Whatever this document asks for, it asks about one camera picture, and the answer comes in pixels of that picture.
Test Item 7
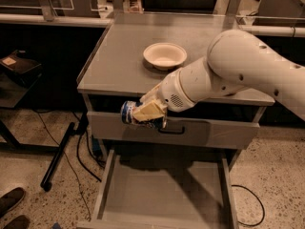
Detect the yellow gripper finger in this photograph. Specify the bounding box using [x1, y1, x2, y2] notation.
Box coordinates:
[132, 99, 167, 122]
[140, 84, 160, 103]

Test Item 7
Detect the blue pepsi can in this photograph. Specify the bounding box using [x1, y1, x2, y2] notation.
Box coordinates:
[121, 101, 167, 129]

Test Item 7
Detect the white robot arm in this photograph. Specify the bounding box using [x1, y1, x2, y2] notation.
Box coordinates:
[132, 30, 305, 121]

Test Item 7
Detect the grey upper drawer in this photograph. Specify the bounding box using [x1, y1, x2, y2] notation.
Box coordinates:
[87, 112, 259, 149]

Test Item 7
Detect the grey drawer cabinet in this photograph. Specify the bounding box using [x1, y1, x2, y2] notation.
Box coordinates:
[76, 10, 279, 164]

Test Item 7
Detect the grey open middle drawer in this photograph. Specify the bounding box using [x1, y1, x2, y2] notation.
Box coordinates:
[76, 148, 239, 229]

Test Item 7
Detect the white paper bowl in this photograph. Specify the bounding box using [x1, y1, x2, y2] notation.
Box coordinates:
[143, 43, 187, 71]

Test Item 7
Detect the black box on shelf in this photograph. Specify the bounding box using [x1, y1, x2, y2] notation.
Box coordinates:
[0, 50, 43, 88]

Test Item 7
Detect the black metal stand leg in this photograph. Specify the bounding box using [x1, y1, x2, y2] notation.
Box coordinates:
[40, 114, 88, 192]

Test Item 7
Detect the dark shoe upper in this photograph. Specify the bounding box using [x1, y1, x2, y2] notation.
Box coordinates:
[0, 187, 26, 218]

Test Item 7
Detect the dark shoe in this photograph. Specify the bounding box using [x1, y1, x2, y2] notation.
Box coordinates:
[3, 215, 30, 229]
[0, 187, 26, 218]

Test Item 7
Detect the dark shoe lower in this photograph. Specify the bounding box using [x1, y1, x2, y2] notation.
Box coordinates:
[3, 215, 30, 229]

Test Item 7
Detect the black drawer handle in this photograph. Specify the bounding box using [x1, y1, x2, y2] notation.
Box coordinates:
[158, 126, 185, 135]

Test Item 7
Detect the black cable on floor left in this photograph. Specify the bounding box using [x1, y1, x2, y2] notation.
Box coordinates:
[32, 109, 106, 221]

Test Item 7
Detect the black cable on floor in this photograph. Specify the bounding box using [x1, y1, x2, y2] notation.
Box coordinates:
[231, 184, 266, 228]
[32, 109, 106, 221]

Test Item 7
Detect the black cable on floor right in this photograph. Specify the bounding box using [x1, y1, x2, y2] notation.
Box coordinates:
[231, 184, 266, 228]

